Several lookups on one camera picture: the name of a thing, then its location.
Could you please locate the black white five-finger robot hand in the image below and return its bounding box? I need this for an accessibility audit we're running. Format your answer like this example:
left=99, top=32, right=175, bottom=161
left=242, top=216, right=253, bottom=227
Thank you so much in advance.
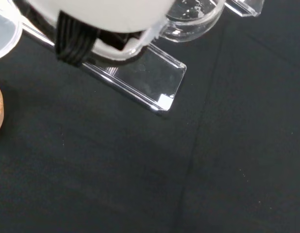
left=13, top=0, right=175, bottom=68

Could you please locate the clear acrylic funnel stand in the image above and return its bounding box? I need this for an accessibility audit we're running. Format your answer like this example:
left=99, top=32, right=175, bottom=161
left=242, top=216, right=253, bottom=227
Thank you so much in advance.
left=20, top=0, right=264, bottom=119

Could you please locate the black cloth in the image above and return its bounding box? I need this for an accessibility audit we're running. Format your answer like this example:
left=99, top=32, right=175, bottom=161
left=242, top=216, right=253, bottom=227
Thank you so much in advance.
left=0, top=0, right=300, bottom=233

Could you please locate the translucent plastic funnel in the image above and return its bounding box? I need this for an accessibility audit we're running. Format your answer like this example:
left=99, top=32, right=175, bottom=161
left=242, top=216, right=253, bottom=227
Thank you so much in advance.
left=0, top=7, right=22, bottom=61

